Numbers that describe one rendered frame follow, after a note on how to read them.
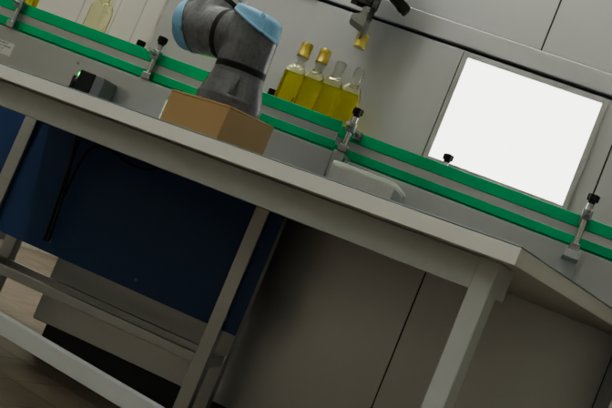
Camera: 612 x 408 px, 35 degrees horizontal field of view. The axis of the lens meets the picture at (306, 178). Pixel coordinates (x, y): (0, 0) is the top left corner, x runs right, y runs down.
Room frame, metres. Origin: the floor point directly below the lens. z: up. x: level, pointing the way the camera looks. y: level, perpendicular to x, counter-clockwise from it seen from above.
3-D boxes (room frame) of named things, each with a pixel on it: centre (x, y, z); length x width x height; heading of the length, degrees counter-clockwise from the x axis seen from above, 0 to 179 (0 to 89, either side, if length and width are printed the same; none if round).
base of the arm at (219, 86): (2.17, 0.22, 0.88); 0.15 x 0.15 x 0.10
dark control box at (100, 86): (2.72, 0.64, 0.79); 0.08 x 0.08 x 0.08; 75
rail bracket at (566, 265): (2.45, -0.68, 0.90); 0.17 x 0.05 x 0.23; 165
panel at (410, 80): (2.83, -0.27, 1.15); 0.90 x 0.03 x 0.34; 75
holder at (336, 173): (2.51, -0.16, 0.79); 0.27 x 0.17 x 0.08; 165
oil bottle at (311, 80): (2.78, 0.09, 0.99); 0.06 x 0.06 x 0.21; 76
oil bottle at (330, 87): (2.76, 0.03, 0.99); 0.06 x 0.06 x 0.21; 76
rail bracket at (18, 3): (2.83, 0.97, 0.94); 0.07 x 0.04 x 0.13; 165
